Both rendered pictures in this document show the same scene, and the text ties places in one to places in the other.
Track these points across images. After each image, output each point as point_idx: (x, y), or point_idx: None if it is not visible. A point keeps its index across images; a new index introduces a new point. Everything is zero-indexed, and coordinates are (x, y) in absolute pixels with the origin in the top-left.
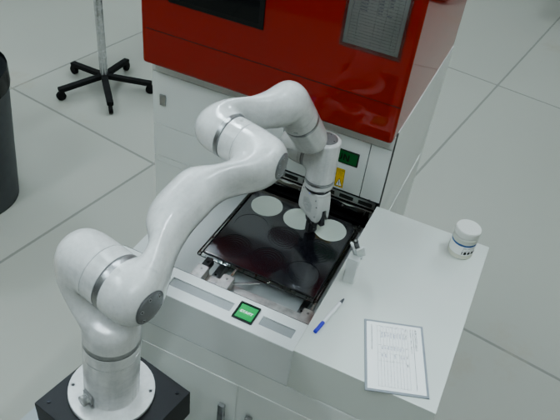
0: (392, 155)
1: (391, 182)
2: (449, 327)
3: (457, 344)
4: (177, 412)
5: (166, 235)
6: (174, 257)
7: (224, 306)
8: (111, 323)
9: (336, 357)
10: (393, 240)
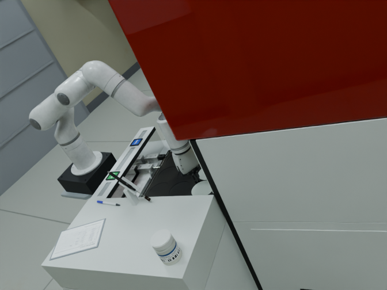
0: (201, 157)
1: (243, 191)
2: (96, 262)
3: (83, 269)
4: (82, 186)
5: (44, 103)
6: (47, 114)
7: (118, 168)
8: (56, 129)
9: (82, 214)
10: (176, 213)
